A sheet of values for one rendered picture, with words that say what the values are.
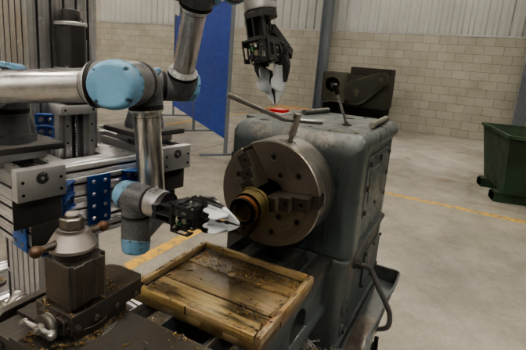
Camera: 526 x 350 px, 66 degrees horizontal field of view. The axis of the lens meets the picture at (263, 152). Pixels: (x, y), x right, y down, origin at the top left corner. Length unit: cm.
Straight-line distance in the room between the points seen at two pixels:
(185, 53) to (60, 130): 51
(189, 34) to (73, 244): 96
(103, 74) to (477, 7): 1051
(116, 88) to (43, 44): 63
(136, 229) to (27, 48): 76
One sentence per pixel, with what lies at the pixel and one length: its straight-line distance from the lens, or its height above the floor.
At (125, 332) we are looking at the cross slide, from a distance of 81.
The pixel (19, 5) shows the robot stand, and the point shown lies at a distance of 163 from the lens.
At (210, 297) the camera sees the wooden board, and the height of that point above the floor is 89.
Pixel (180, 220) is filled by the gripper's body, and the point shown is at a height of 107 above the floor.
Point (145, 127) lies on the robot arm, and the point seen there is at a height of 125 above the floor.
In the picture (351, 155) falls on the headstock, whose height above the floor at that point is 120.
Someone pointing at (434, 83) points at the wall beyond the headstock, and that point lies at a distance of 1105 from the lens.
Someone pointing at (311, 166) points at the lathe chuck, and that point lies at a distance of 110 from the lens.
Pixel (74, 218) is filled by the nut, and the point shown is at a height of 117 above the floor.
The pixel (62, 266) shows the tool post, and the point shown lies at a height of 110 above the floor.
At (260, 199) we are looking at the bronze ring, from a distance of 105.
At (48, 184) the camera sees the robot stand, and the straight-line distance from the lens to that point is 130.
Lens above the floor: 145
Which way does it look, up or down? 13 degrees down
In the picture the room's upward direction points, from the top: 5 degrees clockwise
